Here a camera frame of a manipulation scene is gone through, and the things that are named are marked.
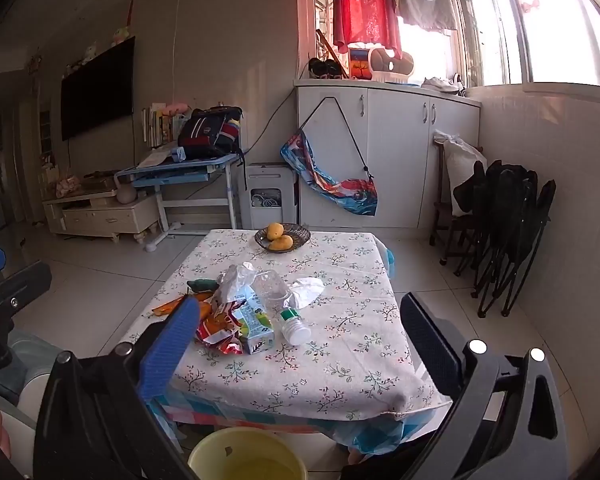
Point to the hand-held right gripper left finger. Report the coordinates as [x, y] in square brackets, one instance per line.
[170, 350]

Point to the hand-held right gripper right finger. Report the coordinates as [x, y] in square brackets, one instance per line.
[430, 345]

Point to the orange red flyer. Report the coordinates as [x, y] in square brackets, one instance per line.
[217, 332]

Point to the dark green vegetable scrap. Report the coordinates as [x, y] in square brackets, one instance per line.
[202, 285]

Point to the green milk carton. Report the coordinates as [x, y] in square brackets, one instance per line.
[252, 325]

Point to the white plastic bag red print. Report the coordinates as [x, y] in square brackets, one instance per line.
[235, 280]

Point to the clear plastic cup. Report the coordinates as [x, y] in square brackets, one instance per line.
[270, 287]

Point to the white pill bottle green cap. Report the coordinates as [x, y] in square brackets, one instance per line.
[295, 327]

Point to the yellow plastic basin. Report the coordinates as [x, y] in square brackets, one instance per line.
[245, 455]

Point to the white tissue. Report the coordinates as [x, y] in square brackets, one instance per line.
[305, 290]

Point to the pale green chair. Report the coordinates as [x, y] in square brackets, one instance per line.
[22, 355]

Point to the cream TV stand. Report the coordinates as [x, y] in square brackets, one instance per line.
[100, 215]

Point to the blue checked plastic table cover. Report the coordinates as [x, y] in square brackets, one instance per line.
[380, 435]

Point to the floral tablecloth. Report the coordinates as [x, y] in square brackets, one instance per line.
[330, 320]

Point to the pink stuffed toy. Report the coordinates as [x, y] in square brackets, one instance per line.
[67, 187]

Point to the wooden chair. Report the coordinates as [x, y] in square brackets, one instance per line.
[442, 230]

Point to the pale pink kettlebell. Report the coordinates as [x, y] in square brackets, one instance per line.
[126, 194]

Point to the black folding chairs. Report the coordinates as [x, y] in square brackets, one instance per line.
[505, 230]

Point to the yellow mango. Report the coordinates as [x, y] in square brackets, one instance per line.
[281, 244]
[275, 230]

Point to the dark fruit bowl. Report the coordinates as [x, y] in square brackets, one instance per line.
[300, 237]

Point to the blue study desk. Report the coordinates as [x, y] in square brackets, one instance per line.
[180, 172]

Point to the white air purifier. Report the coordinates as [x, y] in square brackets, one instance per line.
[270, 195]

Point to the white cabinet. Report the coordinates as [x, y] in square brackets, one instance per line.
[395, 150]

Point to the black television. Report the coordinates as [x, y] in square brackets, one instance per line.
[97, 90]

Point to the row of books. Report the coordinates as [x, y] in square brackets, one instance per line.
[157, 122]

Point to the dark blue backpack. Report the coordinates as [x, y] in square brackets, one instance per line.
[210, 130]

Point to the pink plush toy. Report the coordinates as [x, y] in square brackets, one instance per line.
[175, 107]

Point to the white shoes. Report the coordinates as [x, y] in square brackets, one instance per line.
[440, 84]

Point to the orange blue picture box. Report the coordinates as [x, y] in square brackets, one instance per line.
[359, 65]

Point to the black shoes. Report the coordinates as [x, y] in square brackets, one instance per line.
[325, 67]

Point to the white hanging garment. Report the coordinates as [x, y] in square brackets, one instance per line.
[425, 10]

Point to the red curtain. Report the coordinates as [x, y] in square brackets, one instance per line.
[365, 15]

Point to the window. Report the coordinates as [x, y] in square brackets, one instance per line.
[555, 20]

